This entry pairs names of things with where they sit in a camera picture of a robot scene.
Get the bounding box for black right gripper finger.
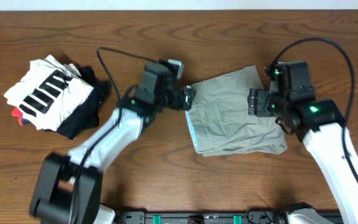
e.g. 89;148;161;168
261;93;277;117
247;88;268;117

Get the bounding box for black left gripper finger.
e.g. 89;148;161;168
184;85;196;105
178;95;193;111

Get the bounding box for khaki green shorts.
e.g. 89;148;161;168
185;65;288;157

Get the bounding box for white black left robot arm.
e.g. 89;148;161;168
29;59;195;223

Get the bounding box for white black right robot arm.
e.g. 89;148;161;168
247;61;358;223

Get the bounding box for black garment under shirt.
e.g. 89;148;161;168
57;66;111;140

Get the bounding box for white shirt with black stripes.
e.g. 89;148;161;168
4;55;93;131

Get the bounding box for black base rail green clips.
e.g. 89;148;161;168
98;202;344;224

